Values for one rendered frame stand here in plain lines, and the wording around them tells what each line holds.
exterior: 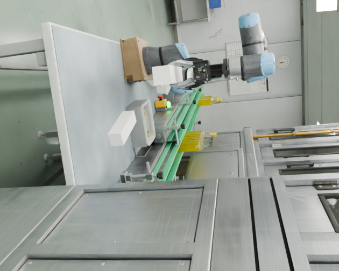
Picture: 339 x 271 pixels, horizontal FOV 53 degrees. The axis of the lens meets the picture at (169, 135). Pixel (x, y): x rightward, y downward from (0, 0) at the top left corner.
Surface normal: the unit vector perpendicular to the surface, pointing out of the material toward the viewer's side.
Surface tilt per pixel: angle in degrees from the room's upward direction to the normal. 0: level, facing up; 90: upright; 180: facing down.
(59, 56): 0
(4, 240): 90
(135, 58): 90
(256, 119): 90
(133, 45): 90
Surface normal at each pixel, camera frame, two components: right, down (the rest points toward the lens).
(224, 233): -0.14, -0.94
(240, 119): -0.18, 0.32
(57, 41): 0.98, -0.07
